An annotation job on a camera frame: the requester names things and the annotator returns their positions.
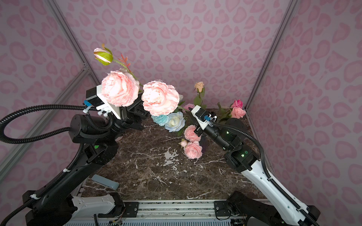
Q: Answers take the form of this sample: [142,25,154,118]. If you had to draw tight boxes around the large pink peony stem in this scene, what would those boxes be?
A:
[93,45,140,107]

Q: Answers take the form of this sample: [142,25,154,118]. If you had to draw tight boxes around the pink rose stem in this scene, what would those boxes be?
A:
[220,107,247,122]

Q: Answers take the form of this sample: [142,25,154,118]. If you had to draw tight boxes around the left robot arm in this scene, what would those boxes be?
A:
[23,98,149,226]

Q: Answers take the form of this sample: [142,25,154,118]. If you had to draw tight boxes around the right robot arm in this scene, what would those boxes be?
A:
[198,116,321,226]

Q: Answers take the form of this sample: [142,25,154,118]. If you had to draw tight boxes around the purple glass vase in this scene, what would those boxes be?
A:
[199,134,209,154]

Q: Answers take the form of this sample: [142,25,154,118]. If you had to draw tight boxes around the teal carnation flower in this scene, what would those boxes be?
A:
[151,115,169,127]

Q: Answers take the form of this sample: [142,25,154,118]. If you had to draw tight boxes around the white cream rose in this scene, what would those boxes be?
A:
[165,112,186,132]

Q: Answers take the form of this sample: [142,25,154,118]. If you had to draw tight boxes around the pink carnation flower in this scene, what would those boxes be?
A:
[183,104,195,111]

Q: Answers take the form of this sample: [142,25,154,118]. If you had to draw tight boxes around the peach rose stem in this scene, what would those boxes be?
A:
[193,82,206,109]

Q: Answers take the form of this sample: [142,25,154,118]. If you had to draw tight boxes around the magenta rose stem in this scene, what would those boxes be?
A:
[231,99,243,108]

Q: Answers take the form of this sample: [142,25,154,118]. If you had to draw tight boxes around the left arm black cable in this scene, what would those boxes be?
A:
[0,104,114,226]

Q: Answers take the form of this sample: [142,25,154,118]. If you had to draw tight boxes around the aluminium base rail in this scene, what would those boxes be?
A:
[63,199,272,226]

